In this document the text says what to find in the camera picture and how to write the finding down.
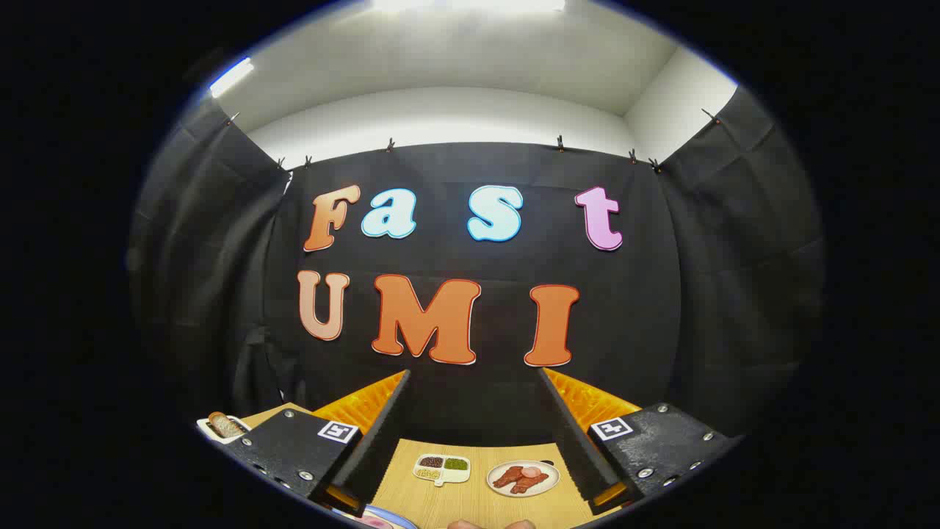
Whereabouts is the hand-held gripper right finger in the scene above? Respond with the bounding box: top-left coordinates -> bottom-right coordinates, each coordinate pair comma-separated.
538,367 -> 744,517

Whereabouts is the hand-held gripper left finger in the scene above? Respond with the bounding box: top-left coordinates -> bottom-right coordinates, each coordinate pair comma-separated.
219,370 -> 412,517

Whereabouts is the white oval meat plate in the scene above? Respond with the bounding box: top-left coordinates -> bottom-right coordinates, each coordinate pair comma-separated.
486,460 -> 561,498

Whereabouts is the blue round plate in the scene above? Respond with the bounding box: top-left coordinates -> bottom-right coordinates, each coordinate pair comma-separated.
361,505 -> 419,529

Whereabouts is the white divided dish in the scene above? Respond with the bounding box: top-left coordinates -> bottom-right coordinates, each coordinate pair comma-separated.
413,453 -> 471,487

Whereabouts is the white toaster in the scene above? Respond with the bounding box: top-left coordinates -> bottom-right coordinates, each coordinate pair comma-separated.
196,415 -> 252,445

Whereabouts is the row of black cloth clips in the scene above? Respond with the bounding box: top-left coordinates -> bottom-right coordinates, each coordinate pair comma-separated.
224,109 -> 724,175

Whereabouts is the ceiling light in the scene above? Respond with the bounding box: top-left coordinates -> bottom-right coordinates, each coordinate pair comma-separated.
371,0 -> 566,13
209,57 -> 255,98

